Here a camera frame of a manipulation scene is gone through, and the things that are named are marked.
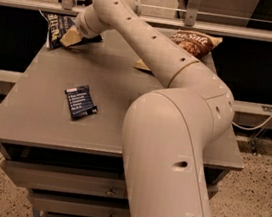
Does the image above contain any top grey drawer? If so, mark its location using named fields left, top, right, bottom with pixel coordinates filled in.
left=0, top=154, right=219, bottom=215

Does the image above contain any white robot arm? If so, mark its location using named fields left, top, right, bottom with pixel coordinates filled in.
left=62, top=0, right=234, bottom=217

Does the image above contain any small dark blue snack packet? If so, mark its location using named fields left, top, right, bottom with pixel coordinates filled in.
left=65, top=85, right=98, bottom=119

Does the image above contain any yellow brown chip bag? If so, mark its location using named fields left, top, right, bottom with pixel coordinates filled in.
left=134, top=23, right=224, bottom=81

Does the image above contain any grey drawer cabinet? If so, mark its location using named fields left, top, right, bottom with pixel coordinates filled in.
left=0, top=30, right=242, bottom=204

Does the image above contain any middle grey drawer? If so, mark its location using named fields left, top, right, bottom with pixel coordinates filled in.
left=28, top=192, right=130, bottom=217

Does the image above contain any blue chip bag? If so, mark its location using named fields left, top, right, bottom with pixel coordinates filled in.
left=40, top=12, right=102, bottom=49

